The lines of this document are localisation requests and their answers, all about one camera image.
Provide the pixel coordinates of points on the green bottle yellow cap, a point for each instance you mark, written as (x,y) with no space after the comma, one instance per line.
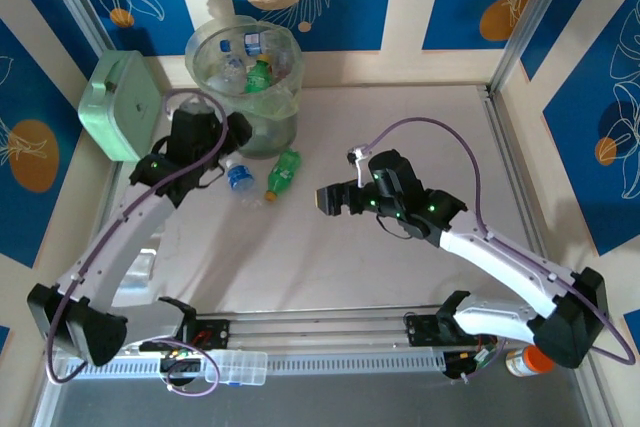
(257,78)

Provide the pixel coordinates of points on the green bottle orange cap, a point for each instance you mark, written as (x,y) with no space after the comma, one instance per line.
(283,169)

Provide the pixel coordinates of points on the clear bottle blue red label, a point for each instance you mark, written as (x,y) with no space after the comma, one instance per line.
(253,42)

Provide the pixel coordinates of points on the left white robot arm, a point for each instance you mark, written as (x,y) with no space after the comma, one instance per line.
(125,247)

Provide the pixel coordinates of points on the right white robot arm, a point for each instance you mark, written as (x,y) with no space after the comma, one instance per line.
(500,262)

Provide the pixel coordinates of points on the translucent plastic bin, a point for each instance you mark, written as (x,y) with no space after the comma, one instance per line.
(270,132)

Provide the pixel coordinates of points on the mint green square box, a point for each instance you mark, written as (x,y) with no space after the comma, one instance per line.
(120,107)

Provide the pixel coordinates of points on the clear plastic packet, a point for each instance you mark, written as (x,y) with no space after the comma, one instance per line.
(142,272)

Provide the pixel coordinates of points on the black electronics board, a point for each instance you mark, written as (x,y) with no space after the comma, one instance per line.
(180,358)
(475,358)

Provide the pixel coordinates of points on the clear plastic organizer box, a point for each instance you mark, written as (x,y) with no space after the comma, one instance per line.
(235,368)

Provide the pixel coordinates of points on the grey metal base sheet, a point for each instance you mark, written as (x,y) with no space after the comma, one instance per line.
(325,402)

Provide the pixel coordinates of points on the jar with orange lid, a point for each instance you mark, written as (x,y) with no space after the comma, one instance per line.
(520,364)

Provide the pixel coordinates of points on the long aluminium base rail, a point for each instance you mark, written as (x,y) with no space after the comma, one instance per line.
(320,332)

